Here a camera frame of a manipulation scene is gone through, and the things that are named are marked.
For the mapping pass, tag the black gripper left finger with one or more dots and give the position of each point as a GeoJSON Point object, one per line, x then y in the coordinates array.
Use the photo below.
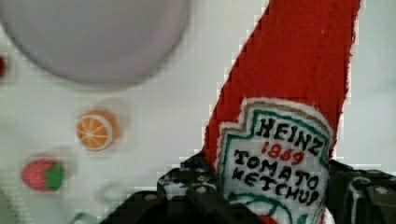
{"type": "Point", "coordinates": [188, 194]}

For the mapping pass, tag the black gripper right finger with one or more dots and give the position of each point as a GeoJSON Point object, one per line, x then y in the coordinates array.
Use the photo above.
{"type": "Point", "coordinates": [361, 196]}

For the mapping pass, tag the red plush ketchup bottle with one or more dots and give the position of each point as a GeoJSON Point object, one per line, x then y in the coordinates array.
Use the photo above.
{"type": "Point", "coordinates": [272, 132]}

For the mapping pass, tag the grey round plate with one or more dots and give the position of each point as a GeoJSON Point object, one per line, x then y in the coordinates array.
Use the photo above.
{"type": "Point", "coordinates": [95, 41]}

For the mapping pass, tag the orange slice toy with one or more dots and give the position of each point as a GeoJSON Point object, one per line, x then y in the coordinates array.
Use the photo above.
{"type": "Point", "coordinates": [97, 129]}

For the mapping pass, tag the red strawberry toy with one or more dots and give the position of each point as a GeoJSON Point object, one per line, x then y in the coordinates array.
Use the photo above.
{"type": "Point", "coordinates": [43, 175]}

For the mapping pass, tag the red tomato toy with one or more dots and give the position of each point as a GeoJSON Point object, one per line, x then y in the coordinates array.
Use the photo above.
{"type": "Point", "coordinates": [3, 66]}

